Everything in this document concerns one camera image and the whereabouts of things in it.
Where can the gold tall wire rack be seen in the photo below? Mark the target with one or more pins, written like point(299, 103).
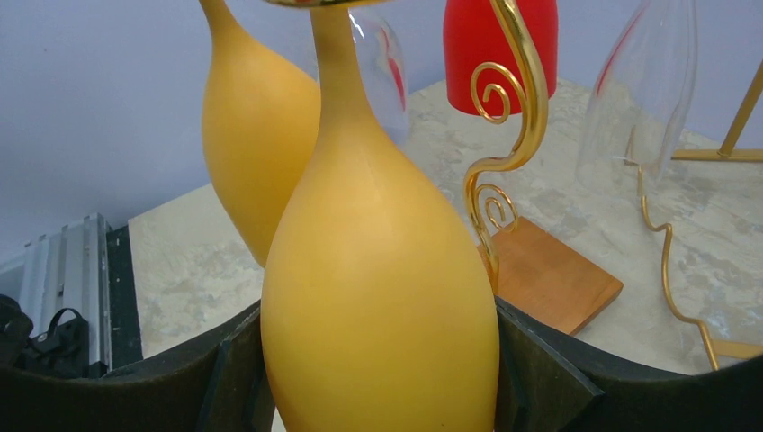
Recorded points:
point(711, 258)

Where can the yellow goblet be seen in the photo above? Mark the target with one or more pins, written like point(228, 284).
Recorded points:
point(377, 313)
point(260, 120)

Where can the clear wine glass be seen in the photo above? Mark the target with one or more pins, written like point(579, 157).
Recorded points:
point(639, 104)

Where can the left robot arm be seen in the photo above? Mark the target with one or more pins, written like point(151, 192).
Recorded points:
point(61, 351)

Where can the yellow goblet front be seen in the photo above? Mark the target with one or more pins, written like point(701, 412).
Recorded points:
point(260, 120)

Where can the aluminium rail frame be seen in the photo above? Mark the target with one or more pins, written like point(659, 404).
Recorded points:
point(67, 268)

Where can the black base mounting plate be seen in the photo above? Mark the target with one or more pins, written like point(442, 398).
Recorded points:
point(124, 315)

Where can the gold swirl wine glass rack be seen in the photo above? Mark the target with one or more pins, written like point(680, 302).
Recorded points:
point(526, 266)

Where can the clear stemmed glass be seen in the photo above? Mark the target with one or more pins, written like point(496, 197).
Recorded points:
point(381, 64)

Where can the red plastic goblet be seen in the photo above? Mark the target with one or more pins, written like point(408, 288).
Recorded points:
point(472, 35)

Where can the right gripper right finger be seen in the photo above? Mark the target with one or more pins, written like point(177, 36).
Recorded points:
point(550, 381)

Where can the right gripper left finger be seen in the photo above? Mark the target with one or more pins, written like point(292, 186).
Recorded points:
point(213, 382)

